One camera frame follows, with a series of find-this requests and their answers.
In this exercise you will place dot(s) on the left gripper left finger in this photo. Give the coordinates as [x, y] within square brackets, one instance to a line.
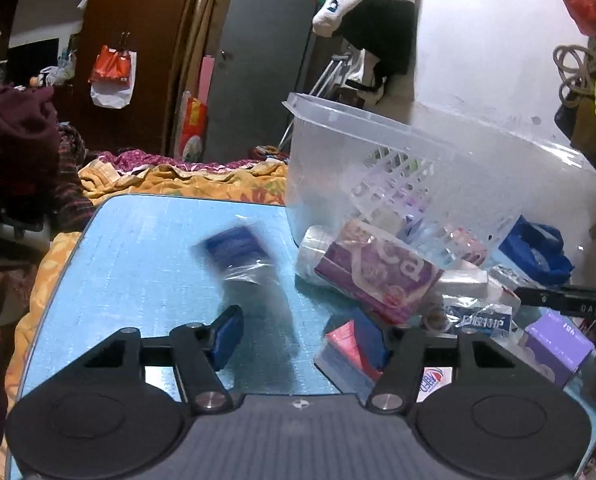
[199, 351]

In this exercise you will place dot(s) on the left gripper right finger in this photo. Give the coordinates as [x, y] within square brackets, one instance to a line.
[396, 390]

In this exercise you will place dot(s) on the pink blue packet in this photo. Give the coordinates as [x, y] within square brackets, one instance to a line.
[353, 356]

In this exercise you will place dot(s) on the blue item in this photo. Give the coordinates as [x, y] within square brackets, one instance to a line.
[242, 264]

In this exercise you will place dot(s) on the white plastic perforated basket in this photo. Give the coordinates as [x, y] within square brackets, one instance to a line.
[450, 186]

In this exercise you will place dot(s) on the purple cube box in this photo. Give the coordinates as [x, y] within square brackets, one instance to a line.
[555, 347]

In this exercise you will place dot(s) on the blue shopping bag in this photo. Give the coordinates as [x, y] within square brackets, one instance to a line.
[538, 250]

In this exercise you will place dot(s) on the blue white toothpaste box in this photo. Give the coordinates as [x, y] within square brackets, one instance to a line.
[477, 315]

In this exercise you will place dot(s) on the purple floral carton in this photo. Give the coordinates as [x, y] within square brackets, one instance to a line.
[379, 270]

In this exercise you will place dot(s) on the white pink long box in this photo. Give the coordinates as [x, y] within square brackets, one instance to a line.
[475, 283]

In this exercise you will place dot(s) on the orange yellow blanket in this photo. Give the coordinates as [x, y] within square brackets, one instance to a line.
[248, 182]

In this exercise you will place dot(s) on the maroon clothing pile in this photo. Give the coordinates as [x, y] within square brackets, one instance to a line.
[40, 160]

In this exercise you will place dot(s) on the dark red wooden wardrobe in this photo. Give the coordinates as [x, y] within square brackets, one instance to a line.
[35, 33]

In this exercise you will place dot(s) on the grey door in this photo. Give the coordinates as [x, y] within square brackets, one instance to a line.
[258, 63]

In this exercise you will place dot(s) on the white black hanging hoodie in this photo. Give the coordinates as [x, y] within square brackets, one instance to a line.
[383, 31]

